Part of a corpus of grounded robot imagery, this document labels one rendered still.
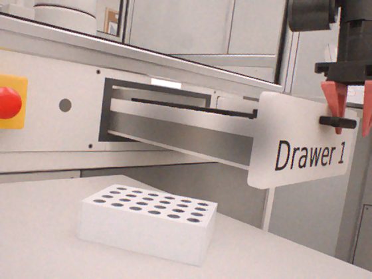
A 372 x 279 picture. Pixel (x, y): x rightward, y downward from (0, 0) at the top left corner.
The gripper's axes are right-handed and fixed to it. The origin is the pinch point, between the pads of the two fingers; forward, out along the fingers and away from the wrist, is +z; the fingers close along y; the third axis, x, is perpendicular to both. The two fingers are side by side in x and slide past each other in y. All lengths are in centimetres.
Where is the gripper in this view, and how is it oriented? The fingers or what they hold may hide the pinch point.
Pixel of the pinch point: (351, 129)
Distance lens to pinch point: 54.4
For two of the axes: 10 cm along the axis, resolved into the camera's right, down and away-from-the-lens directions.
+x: -6.5, 0.0, -7.6
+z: -0.7, 10.0, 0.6
